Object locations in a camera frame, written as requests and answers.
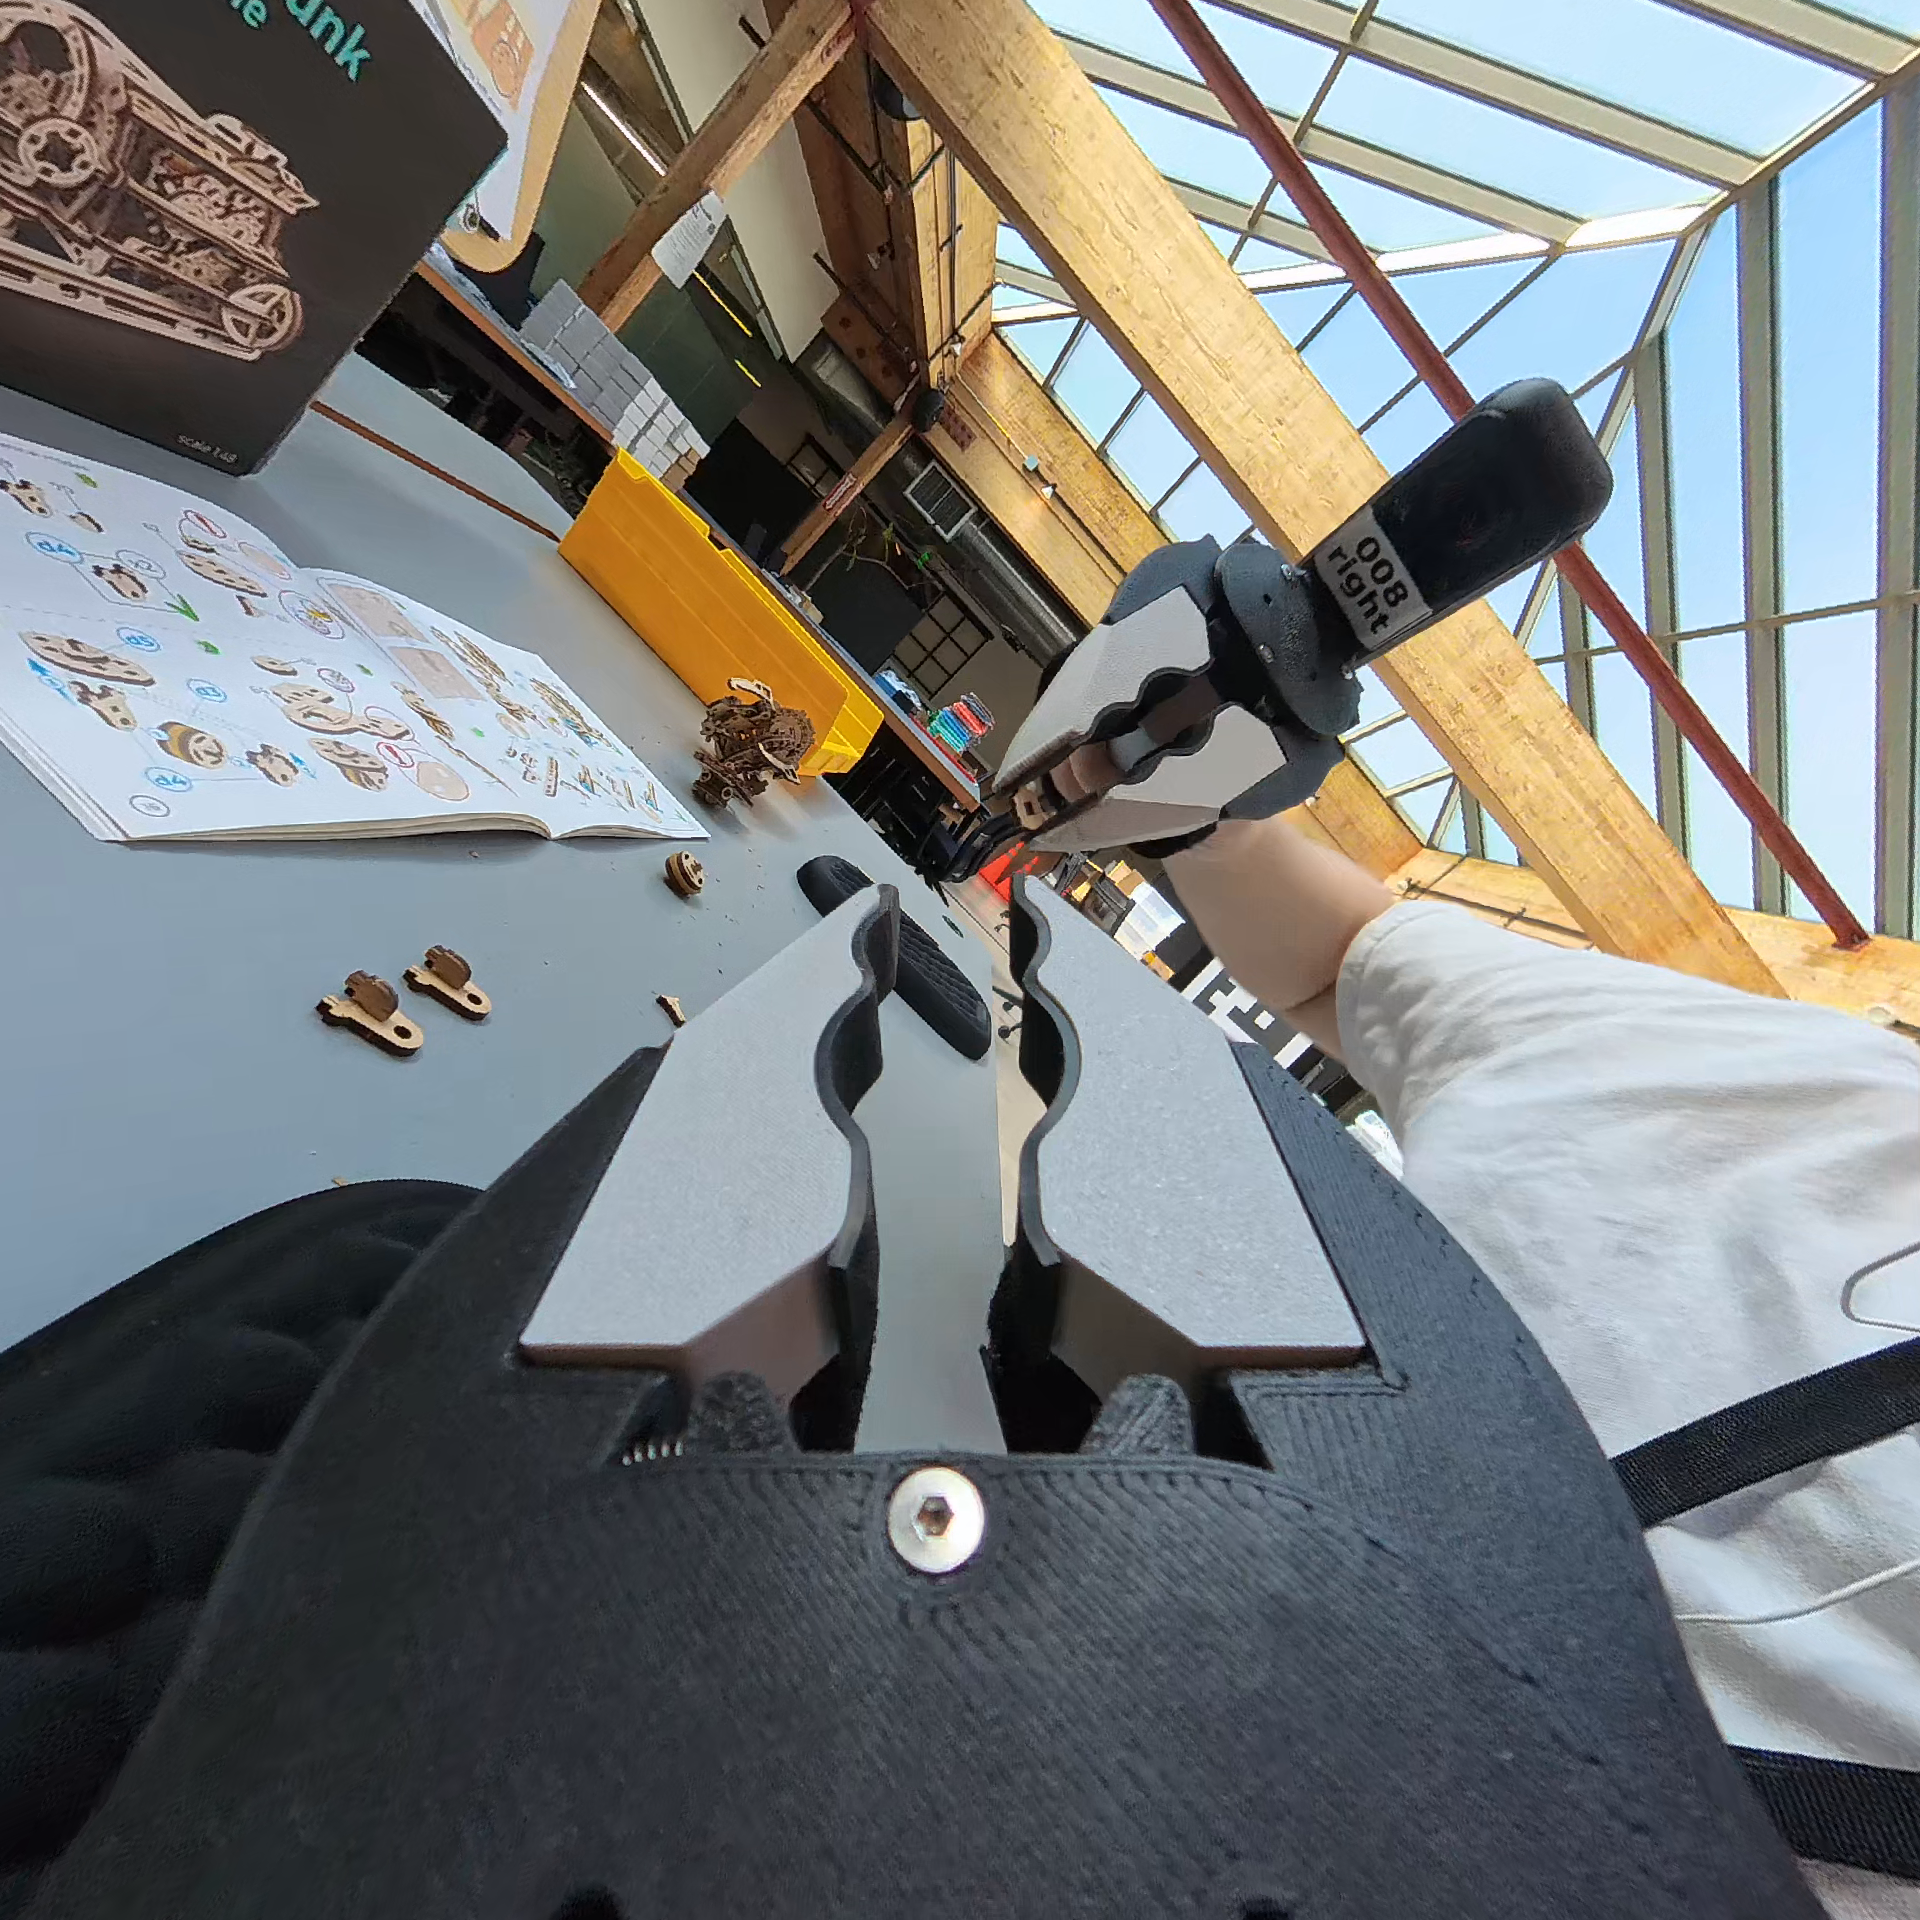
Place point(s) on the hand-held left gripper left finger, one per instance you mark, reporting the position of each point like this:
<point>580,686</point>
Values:
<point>705,1200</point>

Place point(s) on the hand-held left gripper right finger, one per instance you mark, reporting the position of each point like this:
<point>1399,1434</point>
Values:
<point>1201,1200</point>

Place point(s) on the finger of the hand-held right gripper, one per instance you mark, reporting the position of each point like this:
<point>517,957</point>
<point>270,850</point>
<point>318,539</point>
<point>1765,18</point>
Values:
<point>1184,773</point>
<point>1125,660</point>

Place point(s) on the wooden lug piece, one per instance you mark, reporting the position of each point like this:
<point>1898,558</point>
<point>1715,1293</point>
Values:
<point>447,983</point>
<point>371,1014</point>

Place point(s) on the person's right forearm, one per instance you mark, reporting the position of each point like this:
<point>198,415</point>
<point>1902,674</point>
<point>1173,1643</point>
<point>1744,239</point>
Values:
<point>1260,931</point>

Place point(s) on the person's right hand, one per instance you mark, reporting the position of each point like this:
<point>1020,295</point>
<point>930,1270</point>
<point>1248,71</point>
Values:
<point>1080,768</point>

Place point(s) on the multicoloured stacked trays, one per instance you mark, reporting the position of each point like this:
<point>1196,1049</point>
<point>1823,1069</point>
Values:
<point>960,722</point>

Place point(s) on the framed marker code sign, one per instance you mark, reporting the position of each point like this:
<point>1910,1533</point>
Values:
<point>1245,1020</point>

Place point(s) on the black padded wrist rest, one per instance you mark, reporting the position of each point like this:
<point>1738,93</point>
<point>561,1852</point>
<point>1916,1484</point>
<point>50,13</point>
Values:
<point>939,975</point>

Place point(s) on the small wooden wheel piece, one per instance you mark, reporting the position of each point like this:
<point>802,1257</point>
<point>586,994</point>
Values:
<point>685,873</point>

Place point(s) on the person's white shirt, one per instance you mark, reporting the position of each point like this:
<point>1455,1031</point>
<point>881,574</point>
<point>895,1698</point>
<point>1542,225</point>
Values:
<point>1575,1124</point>

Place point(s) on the partly built wooden model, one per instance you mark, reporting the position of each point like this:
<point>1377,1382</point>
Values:
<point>751,743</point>

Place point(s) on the yellow plastic bin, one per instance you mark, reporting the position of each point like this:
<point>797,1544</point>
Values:
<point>674,584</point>

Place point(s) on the stack of small white boxes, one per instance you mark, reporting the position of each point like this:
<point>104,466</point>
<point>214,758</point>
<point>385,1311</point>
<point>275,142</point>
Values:
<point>630,374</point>

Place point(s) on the open instruction booklet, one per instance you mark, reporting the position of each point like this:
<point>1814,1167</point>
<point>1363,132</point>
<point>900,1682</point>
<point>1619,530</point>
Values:
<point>225,781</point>

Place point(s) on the paper instruction poster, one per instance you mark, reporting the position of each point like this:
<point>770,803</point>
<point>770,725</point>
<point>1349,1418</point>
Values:
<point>503,39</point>

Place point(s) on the black model kit box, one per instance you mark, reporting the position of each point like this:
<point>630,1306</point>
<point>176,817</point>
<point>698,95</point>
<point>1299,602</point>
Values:
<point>151,383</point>

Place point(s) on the wall air vent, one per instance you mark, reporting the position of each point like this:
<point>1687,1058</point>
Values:
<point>939,502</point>

